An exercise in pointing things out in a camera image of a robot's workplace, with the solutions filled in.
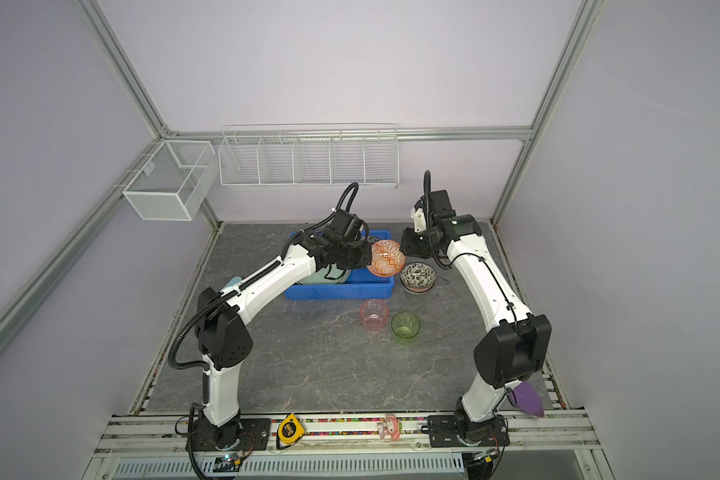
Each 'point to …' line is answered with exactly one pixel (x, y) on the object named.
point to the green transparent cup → (405, 326)
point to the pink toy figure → (389, 428)
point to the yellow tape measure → (291, 429)
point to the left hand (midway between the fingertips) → (374, 261)
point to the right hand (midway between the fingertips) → (405, 249)
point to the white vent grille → (300, 464)
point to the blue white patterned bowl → (418, 275)
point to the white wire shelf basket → (309, 156)
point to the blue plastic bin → (360, 284)
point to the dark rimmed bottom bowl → (416, 291)
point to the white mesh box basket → (174, 182)
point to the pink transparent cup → (373, 313)
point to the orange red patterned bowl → (387, 258)
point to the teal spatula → (232, 281)
